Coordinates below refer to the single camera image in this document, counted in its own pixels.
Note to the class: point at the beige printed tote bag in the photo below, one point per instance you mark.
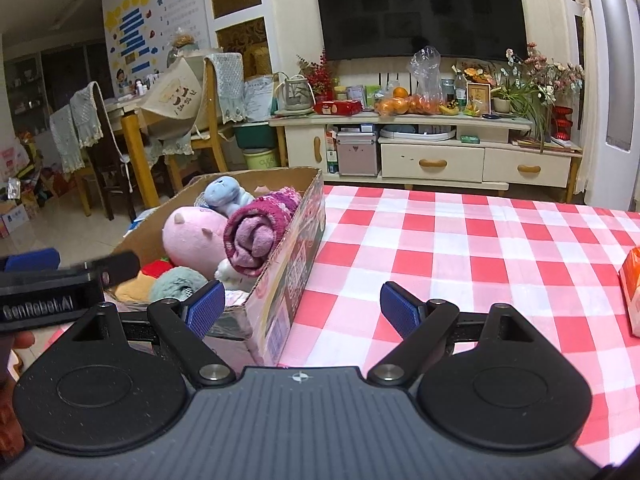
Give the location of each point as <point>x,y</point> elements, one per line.
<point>172,95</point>

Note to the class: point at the white paper sheet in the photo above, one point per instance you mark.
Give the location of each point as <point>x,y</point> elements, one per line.
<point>259,97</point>

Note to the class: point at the brown bear plush red shirt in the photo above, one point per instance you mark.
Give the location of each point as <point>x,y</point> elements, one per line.
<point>132,290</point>

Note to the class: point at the red berry branches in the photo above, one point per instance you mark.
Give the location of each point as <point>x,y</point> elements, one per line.
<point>317,75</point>

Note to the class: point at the printed cardboard box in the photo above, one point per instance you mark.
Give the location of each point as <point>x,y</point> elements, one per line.
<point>290,280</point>

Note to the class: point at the orange white packet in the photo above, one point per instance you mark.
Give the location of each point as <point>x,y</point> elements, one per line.
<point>631,290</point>

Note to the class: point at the small green box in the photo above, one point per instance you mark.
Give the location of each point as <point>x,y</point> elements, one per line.
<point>470,139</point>

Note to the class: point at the dark green storage bin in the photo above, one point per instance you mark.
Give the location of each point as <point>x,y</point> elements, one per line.
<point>255,135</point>

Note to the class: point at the clear bottle green label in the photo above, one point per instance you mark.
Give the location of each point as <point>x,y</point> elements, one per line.
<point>460,92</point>

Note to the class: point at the pink white flower bouquet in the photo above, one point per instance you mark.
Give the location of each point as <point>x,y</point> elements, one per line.
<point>545,75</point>

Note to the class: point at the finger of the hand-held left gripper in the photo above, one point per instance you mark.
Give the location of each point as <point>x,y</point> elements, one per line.
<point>32,259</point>
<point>120,266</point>

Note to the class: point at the teal fluffy plush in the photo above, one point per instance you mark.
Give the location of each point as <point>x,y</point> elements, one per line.
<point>172,284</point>

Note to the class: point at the light green trash bin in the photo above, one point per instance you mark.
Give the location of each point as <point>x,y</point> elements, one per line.
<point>260,160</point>

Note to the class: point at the wall poster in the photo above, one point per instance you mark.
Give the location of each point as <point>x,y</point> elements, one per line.
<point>132,25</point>

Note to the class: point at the magenta towel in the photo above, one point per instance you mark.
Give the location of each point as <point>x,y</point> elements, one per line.
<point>255,235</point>

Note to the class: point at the red flat box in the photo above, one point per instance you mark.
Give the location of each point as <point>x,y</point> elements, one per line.
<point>337,107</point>

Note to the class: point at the clear plastic bag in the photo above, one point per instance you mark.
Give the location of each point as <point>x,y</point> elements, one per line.
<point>425,72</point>

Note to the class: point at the white round tray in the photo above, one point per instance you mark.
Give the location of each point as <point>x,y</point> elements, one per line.
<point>417,134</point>

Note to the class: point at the potted green plant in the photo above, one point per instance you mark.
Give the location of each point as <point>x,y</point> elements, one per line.
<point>501,105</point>

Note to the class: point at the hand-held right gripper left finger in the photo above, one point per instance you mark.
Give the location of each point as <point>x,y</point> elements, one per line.
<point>205,307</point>

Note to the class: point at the wooden picture frame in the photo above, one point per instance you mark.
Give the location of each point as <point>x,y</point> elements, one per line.
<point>478,99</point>

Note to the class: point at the pile of oranges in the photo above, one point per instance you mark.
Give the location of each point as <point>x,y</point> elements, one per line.
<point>405,106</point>

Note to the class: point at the knitted lace chair cover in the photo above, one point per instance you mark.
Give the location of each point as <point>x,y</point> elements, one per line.
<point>82,115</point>
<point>227,85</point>

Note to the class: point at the pink plush pig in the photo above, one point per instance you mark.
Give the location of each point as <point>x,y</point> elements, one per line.
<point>190,240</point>

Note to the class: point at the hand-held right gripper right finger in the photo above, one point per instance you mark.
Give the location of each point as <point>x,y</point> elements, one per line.
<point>400,307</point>

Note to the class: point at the light blue plush toy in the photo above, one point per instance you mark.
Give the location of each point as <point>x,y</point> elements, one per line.
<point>225,192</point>

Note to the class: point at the white standing air conditioner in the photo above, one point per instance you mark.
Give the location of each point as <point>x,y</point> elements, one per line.
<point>615,60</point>

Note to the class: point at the black television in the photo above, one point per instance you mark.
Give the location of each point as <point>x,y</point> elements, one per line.
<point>420,5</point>

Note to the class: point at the dark wooden chair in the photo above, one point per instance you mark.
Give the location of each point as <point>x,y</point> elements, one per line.
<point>107,160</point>

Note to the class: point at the bananas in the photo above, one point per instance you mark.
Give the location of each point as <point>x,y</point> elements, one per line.
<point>449,109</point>

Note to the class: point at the red candle holder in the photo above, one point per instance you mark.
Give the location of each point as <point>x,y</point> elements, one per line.
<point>562,122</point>

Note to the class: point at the wooden dining table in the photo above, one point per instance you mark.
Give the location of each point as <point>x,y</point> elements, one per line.
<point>137,160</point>

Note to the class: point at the person's left hand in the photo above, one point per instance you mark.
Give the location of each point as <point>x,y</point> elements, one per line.
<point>24,341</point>

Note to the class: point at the cream TV cabinet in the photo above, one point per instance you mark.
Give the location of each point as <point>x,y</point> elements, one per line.
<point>432,162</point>

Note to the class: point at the pink silver case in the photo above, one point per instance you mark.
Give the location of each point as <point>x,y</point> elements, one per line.
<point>357,155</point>

